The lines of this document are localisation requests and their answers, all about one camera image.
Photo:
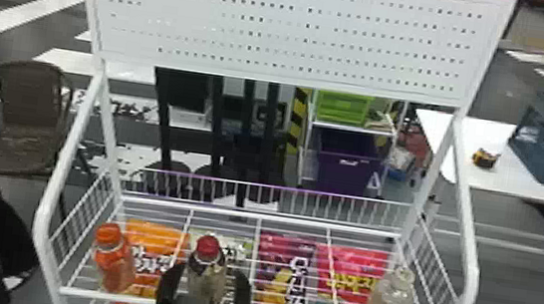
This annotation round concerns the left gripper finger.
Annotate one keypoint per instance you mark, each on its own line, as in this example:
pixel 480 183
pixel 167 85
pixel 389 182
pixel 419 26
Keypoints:
pixel 241 297
pixel 166 287

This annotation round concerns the brown bottle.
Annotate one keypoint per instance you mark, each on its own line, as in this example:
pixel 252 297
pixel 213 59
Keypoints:
pixel 205 276

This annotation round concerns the orange snack packet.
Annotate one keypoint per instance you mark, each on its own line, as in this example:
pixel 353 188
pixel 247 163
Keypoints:
pixel 154 243

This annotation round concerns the orange bottle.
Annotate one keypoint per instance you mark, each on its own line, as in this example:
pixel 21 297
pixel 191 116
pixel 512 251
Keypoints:
pixel 114 264

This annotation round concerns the magenta snack packet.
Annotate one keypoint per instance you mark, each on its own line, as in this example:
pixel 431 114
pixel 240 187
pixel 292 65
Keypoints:
pixel 285 255

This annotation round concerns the red snack packet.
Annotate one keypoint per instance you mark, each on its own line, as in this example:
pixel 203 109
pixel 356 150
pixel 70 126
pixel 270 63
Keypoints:
pixel 351 269

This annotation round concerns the clear bottle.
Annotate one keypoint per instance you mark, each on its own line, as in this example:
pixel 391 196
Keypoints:
pixel 389 300

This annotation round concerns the purple crate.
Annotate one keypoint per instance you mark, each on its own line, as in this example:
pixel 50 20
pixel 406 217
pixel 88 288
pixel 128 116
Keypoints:
pixel 347 163

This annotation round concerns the green crate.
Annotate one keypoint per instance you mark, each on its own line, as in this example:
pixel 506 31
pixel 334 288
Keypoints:
pixel 343 108

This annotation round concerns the brown chair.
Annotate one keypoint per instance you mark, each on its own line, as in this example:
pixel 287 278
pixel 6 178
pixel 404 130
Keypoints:
pixel 29 110

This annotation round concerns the small yellow black tool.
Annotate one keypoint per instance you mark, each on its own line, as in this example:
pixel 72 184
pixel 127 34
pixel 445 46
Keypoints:
pixel 485 158

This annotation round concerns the white side table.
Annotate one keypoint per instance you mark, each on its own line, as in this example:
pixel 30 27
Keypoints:
pixel 501 173

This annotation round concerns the yellow black striped post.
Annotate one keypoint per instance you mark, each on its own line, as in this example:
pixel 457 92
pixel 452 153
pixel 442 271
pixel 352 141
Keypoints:
pixel 298 119

